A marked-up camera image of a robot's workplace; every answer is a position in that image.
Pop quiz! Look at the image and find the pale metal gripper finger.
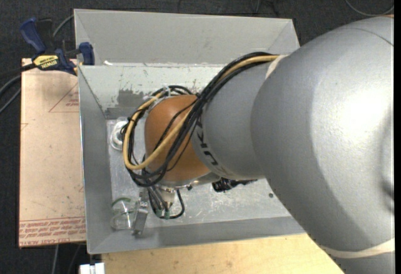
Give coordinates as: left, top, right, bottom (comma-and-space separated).
131, 202, 149, 236

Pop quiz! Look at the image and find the clear glass thing green rim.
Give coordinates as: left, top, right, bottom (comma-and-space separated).
110, 196, 140, 231

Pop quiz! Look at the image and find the brown cardboard board red print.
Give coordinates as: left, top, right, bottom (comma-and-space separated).
18, 58, 87, 249

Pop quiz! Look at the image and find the grey metal bin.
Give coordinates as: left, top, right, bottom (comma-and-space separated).
73, 8, 307, 255

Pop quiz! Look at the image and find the black cylinder on white bracket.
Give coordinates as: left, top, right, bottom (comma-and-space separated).
212, 177, 258, 193

